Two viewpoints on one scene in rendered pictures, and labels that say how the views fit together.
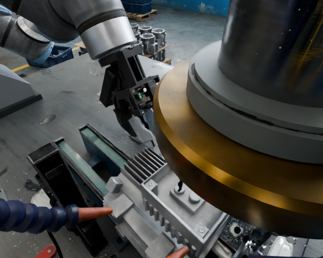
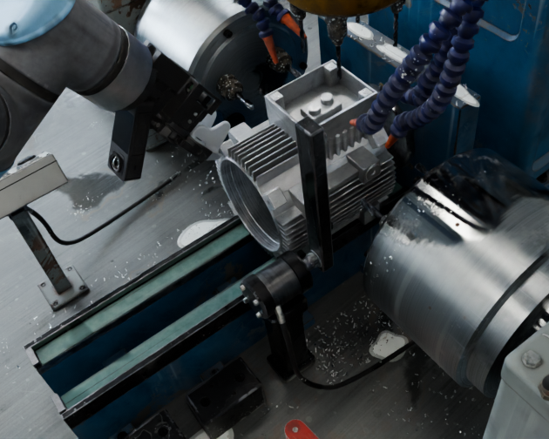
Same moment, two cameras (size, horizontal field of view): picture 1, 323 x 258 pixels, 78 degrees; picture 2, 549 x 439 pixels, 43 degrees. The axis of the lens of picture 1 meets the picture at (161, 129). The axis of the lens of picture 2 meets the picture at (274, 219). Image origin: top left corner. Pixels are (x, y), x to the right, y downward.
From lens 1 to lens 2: 0.76 m
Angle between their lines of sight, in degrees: 48
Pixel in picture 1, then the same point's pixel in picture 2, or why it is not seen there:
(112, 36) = (141, 47)
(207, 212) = (341, 98)
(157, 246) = (360, 158)
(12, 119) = not seen: outside the picture
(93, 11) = (117, 37)
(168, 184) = not seen: hidden behind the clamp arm
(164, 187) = not seen: hidden behind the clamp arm
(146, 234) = (343, 172)
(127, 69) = (173, 70)
